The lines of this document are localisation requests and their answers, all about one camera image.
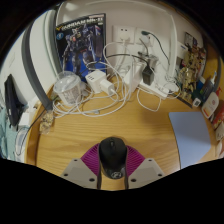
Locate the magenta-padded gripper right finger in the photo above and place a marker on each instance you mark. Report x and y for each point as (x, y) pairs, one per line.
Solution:
(143, 172)

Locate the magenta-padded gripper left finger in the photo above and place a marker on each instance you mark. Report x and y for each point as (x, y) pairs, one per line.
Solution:
(81, 173)

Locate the black computer mouse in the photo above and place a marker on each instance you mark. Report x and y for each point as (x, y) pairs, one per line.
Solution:
(112, 156)

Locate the light blue mouse pad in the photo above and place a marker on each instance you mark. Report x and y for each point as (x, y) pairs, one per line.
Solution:
(191, 136)

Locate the small clear plastic packet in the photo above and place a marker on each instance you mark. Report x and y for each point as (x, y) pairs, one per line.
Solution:
(46, 122)

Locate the white power strip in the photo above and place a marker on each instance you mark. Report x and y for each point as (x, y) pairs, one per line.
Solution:
(155, 90)

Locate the clear plastic lidded cup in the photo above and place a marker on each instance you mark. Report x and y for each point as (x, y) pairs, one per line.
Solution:
(68, 89)

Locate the small white desk clock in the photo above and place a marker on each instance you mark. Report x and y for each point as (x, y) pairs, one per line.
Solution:
(196, 102)

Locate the red snack packet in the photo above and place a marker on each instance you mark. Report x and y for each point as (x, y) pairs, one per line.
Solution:
(218, 119)

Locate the white red-capped lotion bottle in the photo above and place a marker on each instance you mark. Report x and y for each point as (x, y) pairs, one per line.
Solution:
(210, 106)

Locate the black power adapter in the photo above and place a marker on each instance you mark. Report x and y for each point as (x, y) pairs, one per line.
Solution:
(148, 76)

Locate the brown brick-built tree figure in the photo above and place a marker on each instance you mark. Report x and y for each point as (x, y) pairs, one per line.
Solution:
(190, 75)

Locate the robot model kit box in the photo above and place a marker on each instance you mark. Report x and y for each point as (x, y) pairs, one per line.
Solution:
(78, 41)

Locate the grey metal bed post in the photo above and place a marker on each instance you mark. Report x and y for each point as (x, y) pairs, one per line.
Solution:
(33, 66)

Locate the white wall-mounted box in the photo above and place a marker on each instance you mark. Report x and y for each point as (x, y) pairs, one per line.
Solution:
(182, 50)

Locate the white wall socket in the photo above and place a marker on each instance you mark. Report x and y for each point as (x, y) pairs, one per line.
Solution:
(142, 40)
(123, 34)

